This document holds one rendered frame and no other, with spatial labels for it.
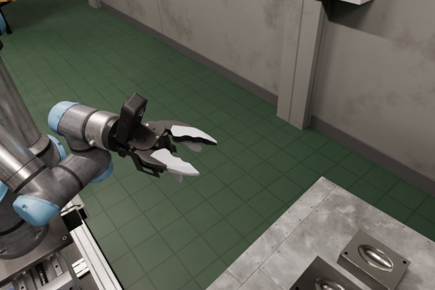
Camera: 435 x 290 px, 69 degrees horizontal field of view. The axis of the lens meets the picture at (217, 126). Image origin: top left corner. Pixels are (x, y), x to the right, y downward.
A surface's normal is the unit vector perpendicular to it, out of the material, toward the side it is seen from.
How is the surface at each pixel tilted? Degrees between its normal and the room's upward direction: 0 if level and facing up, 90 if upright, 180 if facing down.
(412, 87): 90
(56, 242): 0
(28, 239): 73
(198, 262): 0
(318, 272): 0
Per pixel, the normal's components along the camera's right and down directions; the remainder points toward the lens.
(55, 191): 0.69, -0.29
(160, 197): -0.04, -0.78
